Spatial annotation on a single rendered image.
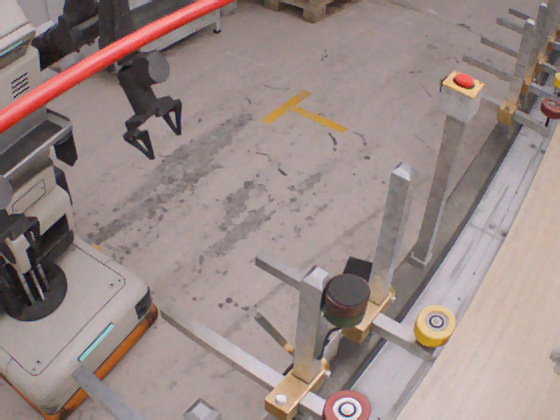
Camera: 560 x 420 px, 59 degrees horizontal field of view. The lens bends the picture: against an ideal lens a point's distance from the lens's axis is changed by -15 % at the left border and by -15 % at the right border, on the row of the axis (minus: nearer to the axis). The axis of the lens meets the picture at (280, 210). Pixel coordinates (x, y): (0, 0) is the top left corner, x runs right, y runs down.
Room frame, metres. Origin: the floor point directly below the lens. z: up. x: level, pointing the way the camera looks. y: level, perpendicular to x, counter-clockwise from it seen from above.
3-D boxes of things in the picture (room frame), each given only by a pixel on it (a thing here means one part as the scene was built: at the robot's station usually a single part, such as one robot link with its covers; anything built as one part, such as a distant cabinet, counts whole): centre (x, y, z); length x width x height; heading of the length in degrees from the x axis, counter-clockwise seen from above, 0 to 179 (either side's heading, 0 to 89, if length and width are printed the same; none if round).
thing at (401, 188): (0.71, -0.20, 0.93); 0.04 x 0.04 x 0.48; 55
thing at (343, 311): (0.47, -0.09, 1.14); 0.06 x 0.06 x 0.02
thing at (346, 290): (0.47, -0.09, 1.04); 0.06 x 0.06 x 0.22; 55
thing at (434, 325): (0.59, -0.30, 0.85); 0.08 x 0.08 x 0.11
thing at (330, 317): (0.47, -0.09, 1.11); 0.06 x 0.06 x 0.02
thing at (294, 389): (0.48, -0.04, 0.85); 0.14 x 0.06 x 0.05; 145
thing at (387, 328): (0.70, -0.14, 0.81); 0.43 x 0.03 x 0.04; 55
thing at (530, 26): (1.52, -0.78, 0.91); 0.04 x 0.04 x 0.48; 55
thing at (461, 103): (0.92, -0.35, 1.18); 0.07 x 0.07 x 0.08; 55
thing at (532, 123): (1.52, -0.71, 0.80); 0.43 x 0.03 x 0.04; 55
